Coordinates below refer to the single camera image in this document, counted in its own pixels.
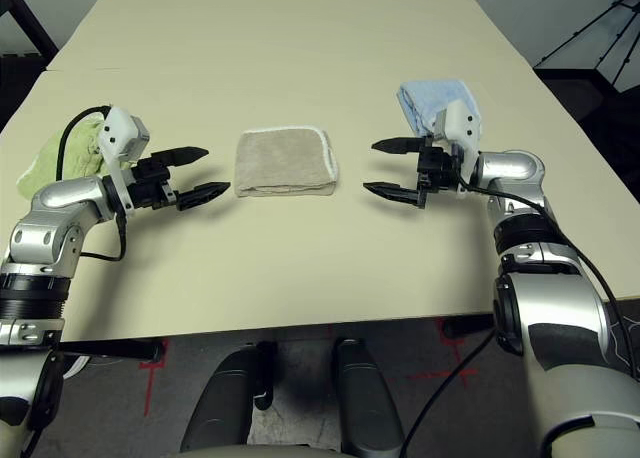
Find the black tripod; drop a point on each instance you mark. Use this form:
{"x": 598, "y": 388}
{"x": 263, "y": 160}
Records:
{"x": 577, "y": 34}

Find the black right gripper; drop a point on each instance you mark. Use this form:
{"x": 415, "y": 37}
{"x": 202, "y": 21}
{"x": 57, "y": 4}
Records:
{"x": 440, "y": 173}

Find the dark grey robot left leg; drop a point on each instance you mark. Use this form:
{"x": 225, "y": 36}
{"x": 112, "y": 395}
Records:
{"x": 220, "y": 403}

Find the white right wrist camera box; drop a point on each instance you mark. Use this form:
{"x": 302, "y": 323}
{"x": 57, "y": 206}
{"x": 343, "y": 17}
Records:
{"x": 460, "y": 120}

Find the dark grey robot right leg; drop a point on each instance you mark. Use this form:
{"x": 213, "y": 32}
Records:
{"x": 370, "y": 403}

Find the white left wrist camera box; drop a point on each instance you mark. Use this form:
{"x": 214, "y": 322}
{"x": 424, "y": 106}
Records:
{"x": 120, "y": 133}

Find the dark grey robot leg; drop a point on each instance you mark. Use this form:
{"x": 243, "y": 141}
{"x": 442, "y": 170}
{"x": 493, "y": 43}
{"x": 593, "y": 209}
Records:
{"x": 220, "y": 403}
{"x": 370, "y": 403}

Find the beige towel with white trim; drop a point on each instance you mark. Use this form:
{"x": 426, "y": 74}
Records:
{"x": 280, "y": 158}

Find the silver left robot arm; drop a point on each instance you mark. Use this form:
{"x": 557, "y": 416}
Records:
{"x": 65, "y": 195}

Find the black table base bar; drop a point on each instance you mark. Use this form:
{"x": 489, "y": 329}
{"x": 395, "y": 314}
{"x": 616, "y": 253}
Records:
{"x": 115, "y": 350}

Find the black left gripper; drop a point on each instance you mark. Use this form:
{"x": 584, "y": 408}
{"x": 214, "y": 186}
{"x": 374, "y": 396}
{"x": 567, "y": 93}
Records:
{"x": 150, "y": 188}

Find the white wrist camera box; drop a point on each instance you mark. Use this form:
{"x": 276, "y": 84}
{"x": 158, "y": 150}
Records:
{"x": 460, "y": 120}
{"x": 120, "y": 133}

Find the folded light blue towel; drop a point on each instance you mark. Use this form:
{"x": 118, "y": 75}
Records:
{"x": 425, "y": 98}

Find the crumpled light green towel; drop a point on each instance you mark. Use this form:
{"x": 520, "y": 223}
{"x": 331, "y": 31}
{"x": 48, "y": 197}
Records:
{"x": 35, "y": 173}

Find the pale robot torso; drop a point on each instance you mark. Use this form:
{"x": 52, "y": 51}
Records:
{"x": 250, "y": 453}

